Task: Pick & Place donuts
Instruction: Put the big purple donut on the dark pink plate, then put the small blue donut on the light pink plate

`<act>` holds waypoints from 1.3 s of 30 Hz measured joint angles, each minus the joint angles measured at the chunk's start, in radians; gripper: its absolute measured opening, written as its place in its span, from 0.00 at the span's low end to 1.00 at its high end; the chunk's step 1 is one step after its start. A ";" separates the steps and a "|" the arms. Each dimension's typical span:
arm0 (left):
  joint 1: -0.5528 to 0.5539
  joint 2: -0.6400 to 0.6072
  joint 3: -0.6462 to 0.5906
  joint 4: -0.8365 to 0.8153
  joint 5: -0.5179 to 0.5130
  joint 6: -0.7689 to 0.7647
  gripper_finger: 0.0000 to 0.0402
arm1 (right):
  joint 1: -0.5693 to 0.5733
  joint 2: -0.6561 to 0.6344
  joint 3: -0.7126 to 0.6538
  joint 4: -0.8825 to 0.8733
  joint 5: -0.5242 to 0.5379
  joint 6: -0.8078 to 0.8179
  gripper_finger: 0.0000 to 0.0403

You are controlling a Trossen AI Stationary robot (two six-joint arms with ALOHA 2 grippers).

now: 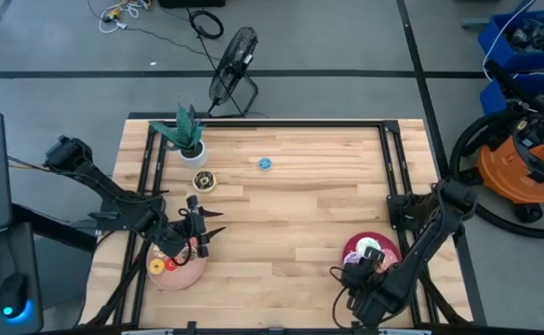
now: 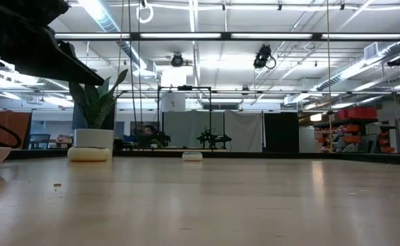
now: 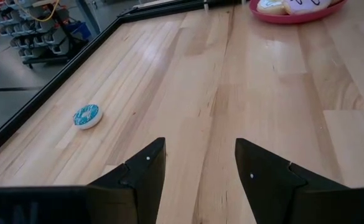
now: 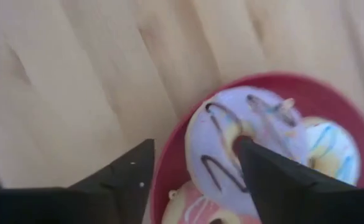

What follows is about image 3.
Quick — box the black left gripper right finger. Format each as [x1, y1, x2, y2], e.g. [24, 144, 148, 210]
[234, 138, 364, 224]

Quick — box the small blue frosted donut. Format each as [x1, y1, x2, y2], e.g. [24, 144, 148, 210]
[72, 103, 104, 131]

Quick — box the large lilac dark-drizzled donut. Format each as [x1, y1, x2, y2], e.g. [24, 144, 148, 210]
[282, 0, 334, 16]

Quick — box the blue storage bin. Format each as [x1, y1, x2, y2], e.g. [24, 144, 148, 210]
[66, 21, 92, 40]

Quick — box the black aluminium rig frame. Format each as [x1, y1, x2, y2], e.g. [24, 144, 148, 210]
[0, 0, 243, 164]

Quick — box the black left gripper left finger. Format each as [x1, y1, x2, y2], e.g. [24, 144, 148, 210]
[0, 137, 167, 224]

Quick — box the red plate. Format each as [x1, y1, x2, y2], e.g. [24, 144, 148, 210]
[248, 0, 349, 25]

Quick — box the bin storage rack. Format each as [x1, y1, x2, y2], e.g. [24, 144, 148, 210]
[0, 0, 77, 68]

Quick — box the large white frosted donut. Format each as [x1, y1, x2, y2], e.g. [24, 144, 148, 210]
[256, 0, 287, 16]

